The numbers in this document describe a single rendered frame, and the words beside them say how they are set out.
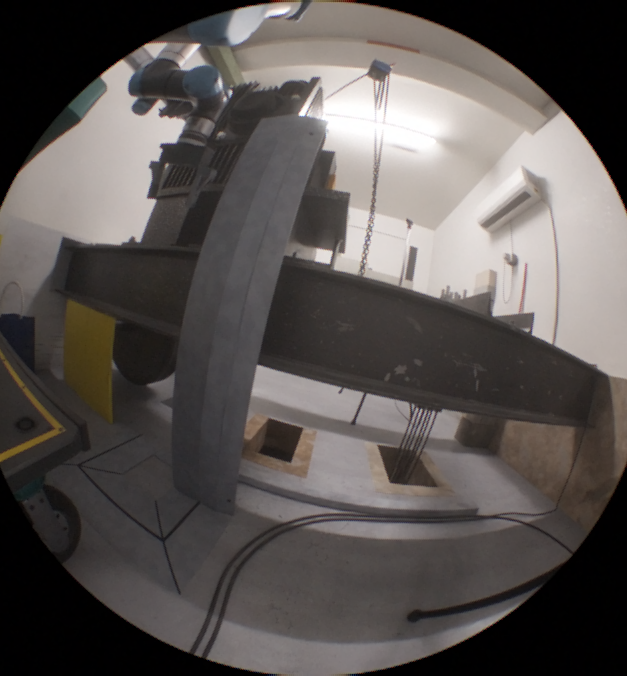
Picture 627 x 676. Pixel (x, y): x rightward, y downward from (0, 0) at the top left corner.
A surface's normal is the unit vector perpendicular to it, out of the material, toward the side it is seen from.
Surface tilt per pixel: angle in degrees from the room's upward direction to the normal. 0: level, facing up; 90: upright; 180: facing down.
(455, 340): 90
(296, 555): 0
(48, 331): 90
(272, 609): 0
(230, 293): 90
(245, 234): 90
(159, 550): 10
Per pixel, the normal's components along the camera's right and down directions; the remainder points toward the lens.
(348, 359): -0.11, 0.02
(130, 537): 0.21, -0.95
